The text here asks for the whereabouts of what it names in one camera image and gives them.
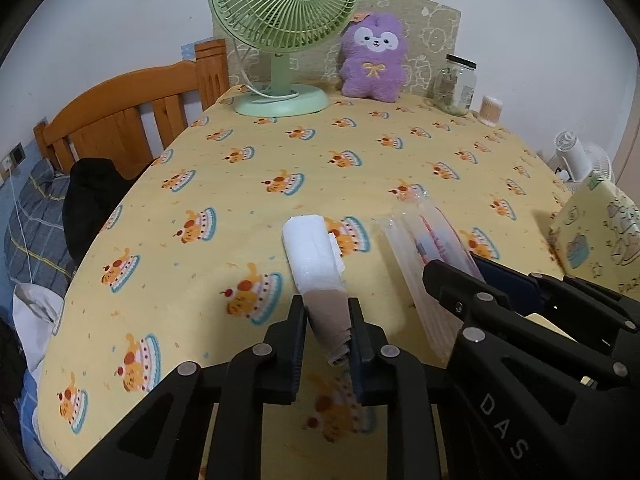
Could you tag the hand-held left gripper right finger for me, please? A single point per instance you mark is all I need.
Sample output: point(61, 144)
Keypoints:
point(357, 345)

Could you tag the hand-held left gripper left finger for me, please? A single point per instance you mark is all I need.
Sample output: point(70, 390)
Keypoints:
point(297, 345)

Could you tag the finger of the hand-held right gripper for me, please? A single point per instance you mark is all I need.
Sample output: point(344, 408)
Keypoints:
point(465, 295)
point(515, 287)

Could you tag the clear plastic packet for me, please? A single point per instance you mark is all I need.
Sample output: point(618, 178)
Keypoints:
point(425, 240)

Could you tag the white and brown cloth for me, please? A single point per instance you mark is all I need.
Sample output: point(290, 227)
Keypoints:
point(310, 260)

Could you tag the yellow patterned cushion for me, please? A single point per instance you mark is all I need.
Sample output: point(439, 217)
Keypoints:
point(595, 240)

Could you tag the white standing fan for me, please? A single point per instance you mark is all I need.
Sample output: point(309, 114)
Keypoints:
point(575, 155)

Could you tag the cotton swab container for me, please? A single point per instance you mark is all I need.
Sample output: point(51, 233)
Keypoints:
point(490, 112)

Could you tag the yellow cake-print tablecloth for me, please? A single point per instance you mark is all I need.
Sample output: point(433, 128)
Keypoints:
point(210, 170)

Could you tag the glass jar with dark lid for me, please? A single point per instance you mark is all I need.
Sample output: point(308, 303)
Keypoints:
point(452, 90)

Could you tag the purple plush toy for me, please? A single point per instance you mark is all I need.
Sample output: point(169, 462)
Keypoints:
point(372, 80)

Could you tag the black cloth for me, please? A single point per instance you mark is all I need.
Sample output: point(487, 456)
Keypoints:
point(95, 195)

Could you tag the light blue bed sheet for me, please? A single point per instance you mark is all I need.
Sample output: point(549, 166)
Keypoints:
point(30, 410)

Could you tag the grey plaid bedding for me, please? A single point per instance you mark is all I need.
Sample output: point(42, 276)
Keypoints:
point(35, 230)

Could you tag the wooden bed headboard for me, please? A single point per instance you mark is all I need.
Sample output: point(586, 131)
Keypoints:
point(115, 110)

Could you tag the green desk fan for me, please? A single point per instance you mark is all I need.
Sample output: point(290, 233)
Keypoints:
point(285, 5)

